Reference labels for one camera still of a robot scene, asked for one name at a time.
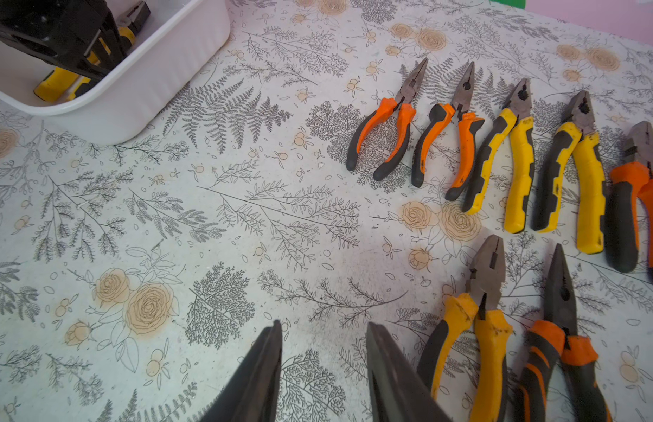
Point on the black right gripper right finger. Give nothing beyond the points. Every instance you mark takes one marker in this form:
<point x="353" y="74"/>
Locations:
<point x="396" y="391"/>

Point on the yellow black combination pliers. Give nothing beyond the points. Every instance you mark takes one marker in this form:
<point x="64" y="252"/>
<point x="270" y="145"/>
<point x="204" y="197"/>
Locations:
<point x="61" y="81"/>

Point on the floral patterned table mat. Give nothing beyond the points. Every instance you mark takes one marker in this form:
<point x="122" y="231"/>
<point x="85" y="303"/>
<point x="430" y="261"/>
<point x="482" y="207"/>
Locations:
<point x="135" y="277"/>

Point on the orange handled pliers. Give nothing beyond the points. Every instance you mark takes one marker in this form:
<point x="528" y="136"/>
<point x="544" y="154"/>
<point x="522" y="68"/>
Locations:
<point x="631" y="183"/>

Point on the dark orange striped pliers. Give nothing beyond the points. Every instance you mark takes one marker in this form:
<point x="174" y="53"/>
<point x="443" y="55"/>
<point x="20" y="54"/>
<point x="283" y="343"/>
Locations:
<point x="555" y="338"/>

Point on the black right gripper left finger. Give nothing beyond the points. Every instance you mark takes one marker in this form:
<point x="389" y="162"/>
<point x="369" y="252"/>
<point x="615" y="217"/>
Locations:
<point x="253" y="391"/>

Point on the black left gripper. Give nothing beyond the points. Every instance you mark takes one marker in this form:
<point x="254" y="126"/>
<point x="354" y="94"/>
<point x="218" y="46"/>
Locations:
<point x="79" y="36"/>

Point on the white plastic storage box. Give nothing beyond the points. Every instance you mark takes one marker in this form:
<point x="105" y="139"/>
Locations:
<point x="176" y="42"/>

